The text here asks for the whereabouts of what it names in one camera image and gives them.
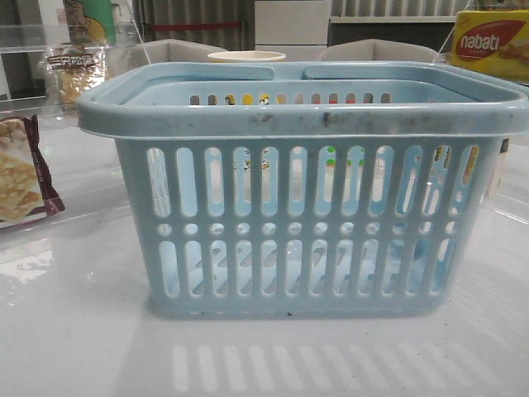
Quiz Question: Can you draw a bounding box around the clear bread package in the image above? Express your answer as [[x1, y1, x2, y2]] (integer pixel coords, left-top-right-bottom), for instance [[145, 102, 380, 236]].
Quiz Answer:
[[40, 43, 108, 113]]

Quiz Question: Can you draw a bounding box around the light blue plastic basket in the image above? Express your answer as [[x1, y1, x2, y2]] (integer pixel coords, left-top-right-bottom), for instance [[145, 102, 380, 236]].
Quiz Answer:
[[77, 61, 528, 318]]

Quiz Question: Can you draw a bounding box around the cream paper cup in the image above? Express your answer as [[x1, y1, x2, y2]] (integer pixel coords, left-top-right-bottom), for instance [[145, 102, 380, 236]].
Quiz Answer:
[[207, 50, 286, 63]]

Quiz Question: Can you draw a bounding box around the white cabinet background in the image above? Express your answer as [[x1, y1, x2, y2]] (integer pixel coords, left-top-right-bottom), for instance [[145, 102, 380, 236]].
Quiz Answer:
[[255, 1, 331, 45]]

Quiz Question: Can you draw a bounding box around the grey sofa chair right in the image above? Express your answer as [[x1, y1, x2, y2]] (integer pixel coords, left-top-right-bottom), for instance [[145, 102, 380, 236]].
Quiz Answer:
[[319, 39, 438, 63]]

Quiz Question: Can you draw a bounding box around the grey sofa chair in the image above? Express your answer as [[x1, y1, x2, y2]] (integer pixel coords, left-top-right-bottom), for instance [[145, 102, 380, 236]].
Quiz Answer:
[[106, 39, 226, 79], [319, 39, 438, 63]]

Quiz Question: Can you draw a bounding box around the grey sofa chair left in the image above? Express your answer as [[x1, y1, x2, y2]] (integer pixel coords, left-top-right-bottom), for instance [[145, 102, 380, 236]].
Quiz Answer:
[[106, 39, 226, 79]]

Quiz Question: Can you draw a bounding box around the brown cracker snack package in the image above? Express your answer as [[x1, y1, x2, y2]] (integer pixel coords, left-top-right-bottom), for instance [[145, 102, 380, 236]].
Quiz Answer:
[[1, 115, 65, 229]]

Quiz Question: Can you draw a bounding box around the green cartoon drink bottle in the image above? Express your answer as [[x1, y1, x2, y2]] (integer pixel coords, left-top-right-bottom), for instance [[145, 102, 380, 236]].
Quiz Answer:
[[63, 0, 117, 45]]

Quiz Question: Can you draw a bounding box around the clear acrylic shelf left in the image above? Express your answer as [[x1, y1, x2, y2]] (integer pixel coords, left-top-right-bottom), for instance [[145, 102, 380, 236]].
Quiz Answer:
[[1, 22, 143, 122]]

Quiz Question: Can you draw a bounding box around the yellow nabati wafer box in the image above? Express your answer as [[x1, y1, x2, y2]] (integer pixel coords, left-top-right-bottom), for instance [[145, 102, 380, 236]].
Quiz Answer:
[[448, 10, 528, 83]]

